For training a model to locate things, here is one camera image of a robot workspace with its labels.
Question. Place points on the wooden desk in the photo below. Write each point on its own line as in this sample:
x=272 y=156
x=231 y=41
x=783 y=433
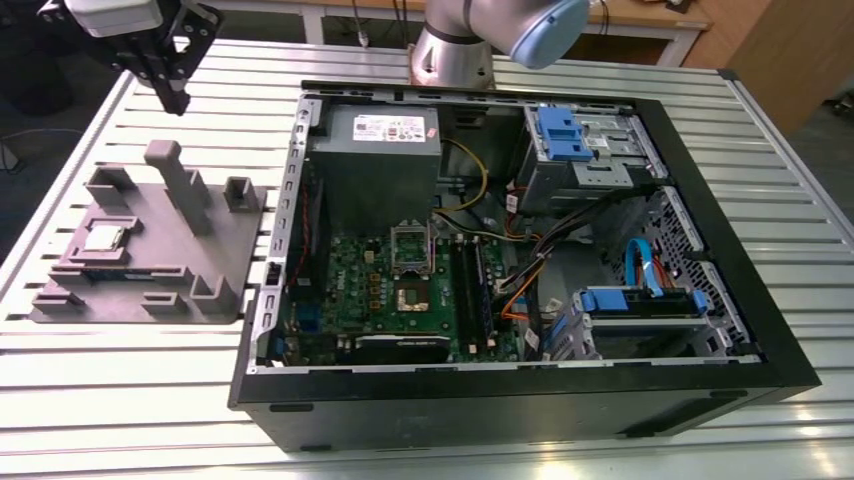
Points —
x=657 y=22

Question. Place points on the metal drive cage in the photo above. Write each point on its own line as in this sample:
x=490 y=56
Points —
x=604 y=175

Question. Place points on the white desk frame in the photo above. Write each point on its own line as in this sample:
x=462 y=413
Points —
x=314 y=27

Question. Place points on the green motherboard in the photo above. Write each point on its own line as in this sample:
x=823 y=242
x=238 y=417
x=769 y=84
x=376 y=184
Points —
x=364 y=260

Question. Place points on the blue VGA port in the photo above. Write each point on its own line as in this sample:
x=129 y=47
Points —
x=309 y=320

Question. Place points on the metal locking lever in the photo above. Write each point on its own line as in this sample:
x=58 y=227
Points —
x=437 y=257

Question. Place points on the small blue connector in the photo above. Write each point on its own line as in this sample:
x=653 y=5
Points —
x=280 y=349

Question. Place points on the black PC case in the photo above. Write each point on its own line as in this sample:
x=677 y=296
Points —
x=468 y=415

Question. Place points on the grey power supply unit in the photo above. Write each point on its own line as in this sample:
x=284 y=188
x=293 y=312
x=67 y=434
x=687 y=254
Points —
x=374 y=180

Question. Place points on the metal disk bay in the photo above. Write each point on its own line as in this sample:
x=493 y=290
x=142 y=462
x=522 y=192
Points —
x=641 y=322

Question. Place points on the black chair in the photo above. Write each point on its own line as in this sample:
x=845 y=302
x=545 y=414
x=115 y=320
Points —
x=34 y=75

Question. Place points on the blue plastic drive latch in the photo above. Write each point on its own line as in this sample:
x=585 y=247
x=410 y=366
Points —
x=564 y=135

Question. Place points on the black graphics card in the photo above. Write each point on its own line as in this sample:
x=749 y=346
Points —
x=394 y=350

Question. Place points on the hard disk in blue carrier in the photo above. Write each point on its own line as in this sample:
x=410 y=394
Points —
x=604 y=300

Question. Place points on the black table corner cap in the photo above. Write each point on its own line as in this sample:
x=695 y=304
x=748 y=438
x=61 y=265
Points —
x=729 y=75

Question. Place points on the grey parts rack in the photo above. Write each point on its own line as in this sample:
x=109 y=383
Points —
x=154 y=240

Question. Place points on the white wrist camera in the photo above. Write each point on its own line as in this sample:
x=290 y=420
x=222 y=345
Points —
x=114 y=17

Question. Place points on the wooden cabinet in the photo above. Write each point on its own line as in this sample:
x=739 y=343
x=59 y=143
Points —
x=795 y=55

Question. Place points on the black RAM slot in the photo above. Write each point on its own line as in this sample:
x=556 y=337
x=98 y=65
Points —
x=461 y=290

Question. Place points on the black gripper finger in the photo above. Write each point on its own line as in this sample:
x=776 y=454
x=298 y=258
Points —
x=134 y=62
x=201 y=35

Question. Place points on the silver CPU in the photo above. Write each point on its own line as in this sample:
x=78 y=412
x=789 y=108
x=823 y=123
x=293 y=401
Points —
x=106 y=239

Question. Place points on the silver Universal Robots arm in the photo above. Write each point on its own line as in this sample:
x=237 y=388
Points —
x=454 y=55

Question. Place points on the RAM stick with white label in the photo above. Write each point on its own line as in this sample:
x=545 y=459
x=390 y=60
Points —
x=130 y=275

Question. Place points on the blue drive rail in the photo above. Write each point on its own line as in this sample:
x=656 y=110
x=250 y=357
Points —
x=557 y=335

